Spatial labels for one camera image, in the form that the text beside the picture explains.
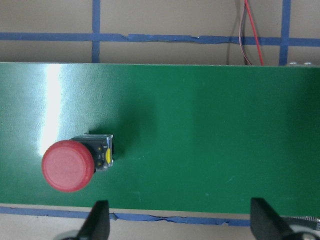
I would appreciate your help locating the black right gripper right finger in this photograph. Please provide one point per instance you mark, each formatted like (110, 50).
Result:
(265, 223)

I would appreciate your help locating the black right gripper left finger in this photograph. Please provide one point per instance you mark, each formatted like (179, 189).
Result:
(97, 224)

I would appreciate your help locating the red mushroom push button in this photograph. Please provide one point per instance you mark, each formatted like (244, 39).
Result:
(69, 165)

